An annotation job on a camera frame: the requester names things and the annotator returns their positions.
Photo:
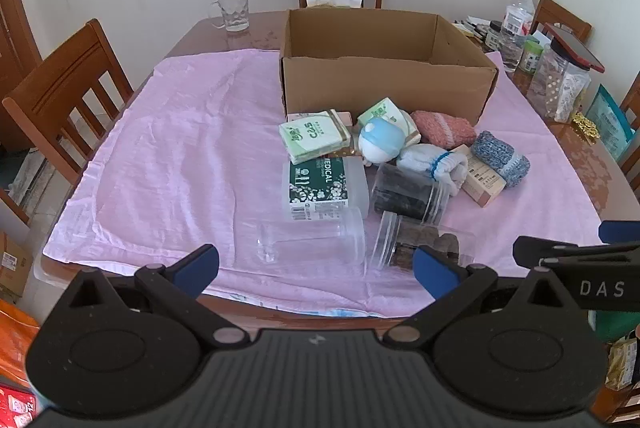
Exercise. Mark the small black-lid jar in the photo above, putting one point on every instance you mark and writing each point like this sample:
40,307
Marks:
493,35

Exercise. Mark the red-edged phone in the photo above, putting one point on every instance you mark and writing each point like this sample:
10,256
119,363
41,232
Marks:
575,48

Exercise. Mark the orange bag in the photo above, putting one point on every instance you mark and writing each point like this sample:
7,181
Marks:
17,338

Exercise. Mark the bundle of pens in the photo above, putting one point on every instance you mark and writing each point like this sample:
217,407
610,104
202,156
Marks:
470,28

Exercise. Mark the pink cloth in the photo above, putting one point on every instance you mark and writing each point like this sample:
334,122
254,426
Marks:
175,133

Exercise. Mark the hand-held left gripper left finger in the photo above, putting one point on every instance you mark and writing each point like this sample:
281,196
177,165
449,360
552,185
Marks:
197,265

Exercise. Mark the small pink box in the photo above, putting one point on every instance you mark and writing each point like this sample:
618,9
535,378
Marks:
345,119

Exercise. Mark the blue grey knitted sock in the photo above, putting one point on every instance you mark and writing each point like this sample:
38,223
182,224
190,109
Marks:
500,158

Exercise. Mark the gold foil wrapper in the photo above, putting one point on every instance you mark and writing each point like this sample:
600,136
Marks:
586,125

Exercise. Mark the clear glass mug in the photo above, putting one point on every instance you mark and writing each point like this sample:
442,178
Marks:
234,10

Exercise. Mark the teal bag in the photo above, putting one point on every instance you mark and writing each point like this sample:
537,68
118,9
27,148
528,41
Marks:
610,123

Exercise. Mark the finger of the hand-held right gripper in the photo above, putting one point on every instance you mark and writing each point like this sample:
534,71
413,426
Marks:
532,250
622,230

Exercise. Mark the green bag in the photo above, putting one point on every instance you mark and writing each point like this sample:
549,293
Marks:
615,325

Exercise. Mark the blue white plush toy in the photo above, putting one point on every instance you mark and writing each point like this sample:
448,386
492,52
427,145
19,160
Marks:
381,139

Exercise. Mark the clear jar dark contents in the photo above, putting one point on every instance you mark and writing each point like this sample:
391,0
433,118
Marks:
405,198

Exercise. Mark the yellow snack bag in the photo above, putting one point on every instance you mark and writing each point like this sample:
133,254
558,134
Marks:
625,363

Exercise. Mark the clear plastic water bottle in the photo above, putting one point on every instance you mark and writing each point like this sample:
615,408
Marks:
515,23

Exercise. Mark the green white tissue pack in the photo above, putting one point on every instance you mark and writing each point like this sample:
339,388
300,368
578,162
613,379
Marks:
385,113
315,133

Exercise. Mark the red packet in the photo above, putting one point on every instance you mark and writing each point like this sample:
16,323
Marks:
15,408

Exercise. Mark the small beige carton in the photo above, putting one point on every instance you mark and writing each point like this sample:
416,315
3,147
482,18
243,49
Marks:
482,183

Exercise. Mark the wooden door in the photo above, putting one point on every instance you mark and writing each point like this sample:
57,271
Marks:
12,33

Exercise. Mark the green white printed box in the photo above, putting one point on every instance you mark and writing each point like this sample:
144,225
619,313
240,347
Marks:
315,183

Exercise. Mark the clear jar brown contents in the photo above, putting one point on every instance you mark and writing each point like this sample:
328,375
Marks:
400,243

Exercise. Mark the green-lid jar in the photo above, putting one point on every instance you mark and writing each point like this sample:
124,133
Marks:
531,55

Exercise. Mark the white printed packet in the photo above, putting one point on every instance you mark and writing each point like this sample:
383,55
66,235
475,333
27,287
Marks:
572,95

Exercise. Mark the pink knitted sock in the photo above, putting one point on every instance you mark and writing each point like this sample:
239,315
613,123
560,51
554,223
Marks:
442,128

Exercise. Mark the cardboard carton with label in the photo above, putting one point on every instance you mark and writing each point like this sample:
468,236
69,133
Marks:
14,265

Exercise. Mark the white sock blue stripe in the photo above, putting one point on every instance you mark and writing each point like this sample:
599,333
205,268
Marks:
452,173
415,160

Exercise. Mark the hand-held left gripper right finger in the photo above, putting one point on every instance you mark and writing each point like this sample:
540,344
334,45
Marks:
435,270

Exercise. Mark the brown cardboard box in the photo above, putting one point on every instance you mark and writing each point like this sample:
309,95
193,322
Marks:
380,83

